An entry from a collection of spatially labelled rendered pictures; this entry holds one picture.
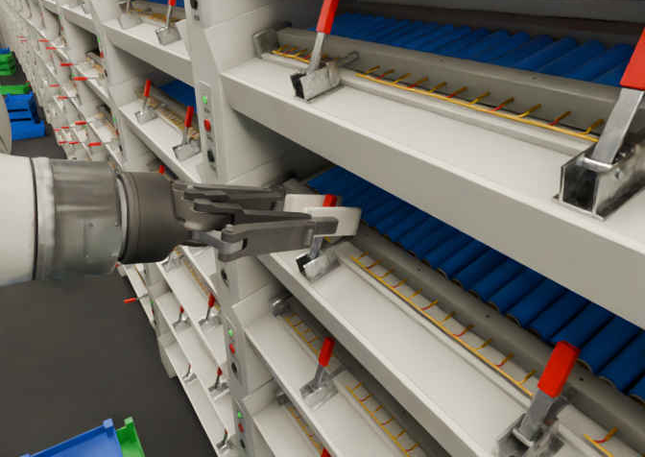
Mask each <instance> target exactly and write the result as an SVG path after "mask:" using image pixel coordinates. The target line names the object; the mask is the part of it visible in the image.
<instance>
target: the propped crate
mask: <svg viewBox="0 0 645 457"><path fill-rule="evenodd" d="M21 457H123V453H122V450H121V447H120V444H119V441H118V437H117V434H116V431H115V428H114V425H113V422H112V419H108V420H106V421H104V425H101V426H99V427H97V428H94V429H92V430H90V431H87V432H85V433H83V434H81V435H79V436H77V437H74V438H72V439H70V440H67V441H65V442H63V443H60V444H58V445H54V446H52V447H50V448H47V449H45V450H43V451H40V452H39V453H37V454H34V455H32V456H31V455H30V453H28V454H25V455H23V456H21Z"/></svg>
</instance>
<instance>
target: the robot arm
mask: <svg viewBox="0 0 645 457"><path fill-rule="evenodd" d="M11 151H12V128H11V122H10V117H9V113H8V110H7V107H6V104H5V101H4V98H3V96H2V94H1V92H0V287H2V286H6V285H10V284H14V283H18V282H26V281H32V280H40V281H47V280H50V279H56V278H69V277H92V276H104V275H107V274H110V273H111V272H112V270H113V269H114V268H115V266H116V263H117V261H119V262H121V263H122V264H123V265H127V264H141V263H156V262H161V261H164V260H165V259H166V258H167V257H168V256H169V254H170V252H171V251H172V249H173V248H174V247H176V246H178V245H182V246H188V247H195V248H200V247H205V246H208V245H209V246H211V247H213V248H215V249H217V250H218V256H217V259H218V260H219V261H222V262H231V261H233V260H236V259H238V258H241V257H243V256H250V255H259V254H266V253H281V252H289V251H297V250H305V249H310V248H311V246H312V241H313V237H321V236H342V235H355V234H356V232H357V229H358V225H359V221H360V217H361V214H362V210H363V209H362V208H360V207H341V205H342V201H343V197H342V196H340V195H334V196H336V197H337V198H338V200H337V203H336V205H335V207H323V201H324V198H325V195H293V194H287V195H286V198H284V196H285V191H286V188H285V187H282V186H277V187H276V191H275V193H271V189H270V188H269V187H265V186H264V187H260V186H244V185H227V184H211V183H197V182H192V181H186V180H175V183H174V190H173V188H172V185H171V183H170V182H169V180H168V179H167V178H166V177H165V176H164V175H162V174H160V173H152V172H126V171H122V172H120V173H119V174H117V175H116V174H115V172H114V169H113V168H112V167H111V165H110V164H109V163H107V162H104V161H90V160H70V159H51V158H48V157H38V158H30V157H23V156H11Z"/></svg>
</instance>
